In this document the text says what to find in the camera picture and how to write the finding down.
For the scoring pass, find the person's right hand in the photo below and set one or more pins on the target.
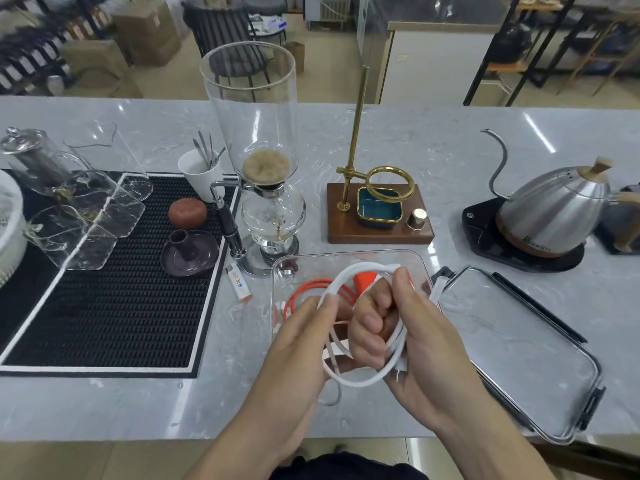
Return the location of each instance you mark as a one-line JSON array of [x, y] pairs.
[[435, 364]]

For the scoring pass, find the person's left hand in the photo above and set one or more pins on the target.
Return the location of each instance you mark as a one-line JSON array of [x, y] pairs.
[[300, 374]]

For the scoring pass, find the clear plastic container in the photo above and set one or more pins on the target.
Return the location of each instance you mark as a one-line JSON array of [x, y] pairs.
[[310, 262]]

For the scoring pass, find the clear container lid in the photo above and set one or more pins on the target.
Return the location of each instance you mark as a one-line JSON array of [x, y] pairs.
[[520, 354]]

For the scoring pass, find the person's black clothing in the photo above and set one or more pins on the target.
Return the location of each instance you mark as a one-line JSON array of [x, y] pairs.
[[350, 469]]

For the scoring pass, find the large cardboard box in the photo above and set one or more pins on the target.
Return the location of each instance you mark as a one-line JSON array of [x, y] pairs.
[[147, 34]]

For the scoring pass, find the white orange lighter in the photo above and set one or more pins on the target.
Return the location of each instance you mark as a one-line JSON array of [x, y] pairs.
[[239, 283]]

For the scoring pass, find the orange tissue pack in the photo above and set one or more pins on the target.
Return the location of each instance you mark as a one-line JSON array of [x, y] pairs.
[[365, 279]]

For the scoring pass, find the black kettle base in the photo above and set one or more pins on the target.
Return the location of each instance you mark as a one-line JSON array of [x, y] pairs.
[[477, 229]]

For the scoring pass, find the small metal cylinder cap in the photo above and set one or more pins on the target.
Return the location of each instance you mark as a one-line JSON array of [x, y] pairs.
[[416, 219]]

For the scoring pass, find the purple saucer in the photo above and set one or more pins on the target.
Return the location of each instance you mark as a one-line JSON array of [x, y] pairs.
[[202, 262]]

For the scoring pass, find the wooden brass pour-over stand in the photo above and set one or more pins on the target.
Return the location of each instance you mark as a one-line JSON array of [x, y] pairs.
[[345, 229]]

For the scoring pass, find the teal square dish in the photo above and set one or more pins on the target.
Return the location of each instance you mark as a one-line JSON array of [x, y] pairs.
[[377, 209]]

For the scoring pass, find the small purple cup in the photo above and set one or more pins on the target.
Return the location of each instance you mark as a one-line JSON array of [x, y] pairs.
[[180, 245]]

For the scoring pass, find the black rubber bar mat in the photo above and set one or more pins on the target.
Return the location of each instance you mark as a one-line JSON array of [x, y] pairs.
[[125, 319]]

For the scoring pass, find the steel gooseneck kettle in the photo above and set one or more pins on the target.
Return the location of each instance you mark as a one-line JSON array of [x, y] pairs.
[[550, 219]]

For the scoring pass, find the brown round clay lid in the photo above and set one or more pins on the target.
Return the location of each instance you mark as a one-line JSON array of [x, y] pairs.
[[187, 213]]

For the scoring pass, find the white ceramic cup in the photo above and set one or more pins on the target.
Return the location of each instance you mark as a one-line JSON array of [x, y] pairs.
[[197, 182]]

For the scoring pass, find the clear glass pitcher gold trim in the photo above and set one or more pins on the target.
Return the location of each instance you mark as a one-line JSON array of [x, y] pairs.
[[112, 212]]

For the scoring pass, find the tall clear glass pitcher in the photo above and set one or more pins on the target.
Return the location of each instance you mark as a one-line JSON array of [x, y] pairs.
[[137, 187]]

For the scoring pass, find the glass siphon coffee maker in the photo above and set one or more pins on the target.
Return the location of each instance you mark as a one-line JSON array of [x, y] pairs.
[[250, 99]]

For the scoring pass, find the white counter cabinet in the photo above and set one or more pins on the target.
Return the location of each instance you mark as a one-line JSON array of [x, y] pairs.
[[435, 69]]

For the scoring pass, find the white plastic basket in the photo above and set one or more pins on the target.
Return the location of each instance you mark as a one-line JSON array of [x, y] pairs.
[[10, 254]]

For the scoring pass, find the brown paper bag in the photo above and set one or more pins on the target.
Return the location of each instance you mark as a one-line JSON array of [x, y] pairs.
[[299, 57], [282, 59]]

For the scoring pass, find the black bag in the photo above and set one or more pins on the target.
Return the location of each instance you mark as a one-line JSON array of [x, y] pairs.
[[512, 43]]

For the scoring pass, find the glass teapot with metal lid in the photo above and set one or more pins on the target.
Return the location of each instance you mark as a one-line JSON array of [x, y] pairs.
[[35, 162]]

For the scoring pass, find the round side table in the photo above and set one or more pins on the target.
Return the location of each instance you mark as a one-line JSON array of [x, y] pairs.
[[270, 27]]

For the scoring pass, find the dark slatted chair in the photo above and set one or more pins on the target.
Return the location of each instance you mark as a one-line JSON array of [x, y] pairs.
[[215, 24]]

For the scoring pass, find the white appliance unit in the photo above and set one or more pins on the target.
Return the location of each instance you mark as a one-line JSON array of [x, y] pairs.
[[327, 9]]

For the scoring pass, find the grey cushioned chair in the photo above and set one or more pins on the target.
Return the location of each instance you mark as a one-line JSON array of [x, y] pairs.
[[265, 3]]

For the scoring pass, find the row of dark labelled bottles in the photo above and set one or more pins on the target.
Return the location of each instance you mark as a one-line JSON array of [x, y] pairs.
[[35, 57]]

